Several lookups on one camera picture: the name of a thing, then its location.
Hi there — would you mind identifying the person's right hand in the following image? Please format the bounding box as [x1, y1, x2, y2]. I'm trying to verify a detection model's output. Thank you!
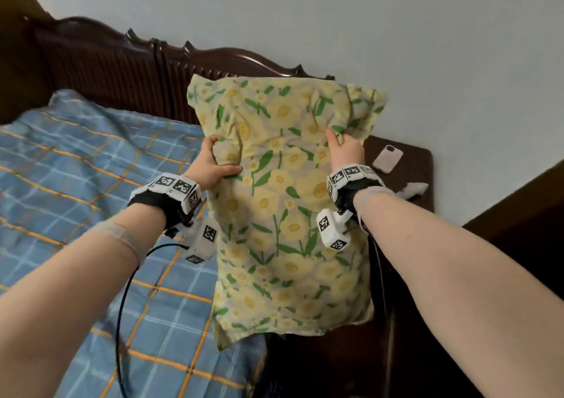
[325, 128, 367, 171]

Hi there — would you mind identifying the person's left hand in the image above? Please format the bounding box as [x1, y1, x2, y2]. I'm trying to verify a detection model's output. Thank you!
[183, 135, 244, 191]

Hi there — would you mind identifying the yellow floral pillow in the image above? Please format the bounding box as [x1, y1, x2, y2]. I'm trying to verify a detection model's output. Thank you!
[187, 75, 389, 353]

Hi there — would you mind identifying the person's left forearm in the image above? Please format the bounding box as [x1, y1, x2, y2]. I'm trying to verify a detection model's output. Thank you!
[0, 202, 169, 398]

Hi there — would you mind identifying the person's right forearm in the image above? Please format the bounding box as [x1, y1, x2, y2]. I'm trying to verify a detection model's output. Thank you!
[353, 188, 564, 398]

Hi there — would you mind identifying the black wristband with marker blocks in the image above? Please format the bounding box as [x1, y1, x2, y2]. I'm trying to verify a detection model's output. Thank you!
[127, 172, 204, 232]
[326, 164, 389, 219]

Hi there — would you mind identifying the phone in pink case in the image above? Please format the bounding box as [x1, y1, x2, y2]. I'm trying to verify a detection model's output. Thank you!
[372, 144, 404, 175]

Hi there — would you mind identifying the translucent medical tape strip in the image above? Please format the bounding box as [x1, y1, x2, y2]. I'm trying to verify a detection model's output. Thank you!
[88, 216, 148, 267]
[354, 188, 397, 235]

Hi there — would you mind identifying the dark wooden nightstand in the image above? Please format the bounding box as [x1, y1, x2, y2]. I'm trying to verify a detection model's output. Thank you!
[260, 135, 472, 398]

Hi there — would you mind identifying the white crumpled tissue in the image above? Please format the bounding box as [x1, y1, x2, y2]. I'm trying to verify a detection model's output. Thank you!
[395, 182, 429, 200]

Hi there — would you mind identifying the dark carved wooden headboard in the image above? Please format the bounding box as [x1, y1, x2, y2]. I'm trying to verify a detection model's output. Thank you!
[26, 16, 335, 125]

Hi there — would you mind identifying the blue plaid bed sheet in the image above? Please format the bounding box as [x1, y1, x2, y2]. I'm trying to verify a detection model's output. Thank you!
[0, 89, 268, 398]

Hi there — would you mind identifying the dark wooden cabinet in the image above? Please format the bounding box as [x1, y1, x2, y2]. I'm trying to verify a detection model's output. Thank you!
[461, 159, 564, 301]

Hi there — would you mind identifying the dark wooden wardrobe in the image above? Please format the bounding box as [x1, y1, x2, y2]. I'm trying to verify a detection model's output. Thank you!
[0, 0, 54, 126]

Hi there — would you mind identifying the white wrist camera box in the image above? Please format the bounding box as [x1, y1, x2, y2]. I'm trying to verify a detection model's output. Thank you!
[316, 208, 351, 252]
[184, 215, 221, 265]

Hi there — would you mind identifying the black cable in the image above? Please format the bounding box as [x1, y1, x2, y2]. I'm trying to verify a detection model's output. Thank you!
[115, 243, 190, 398]
[371, 235, 396, 350]

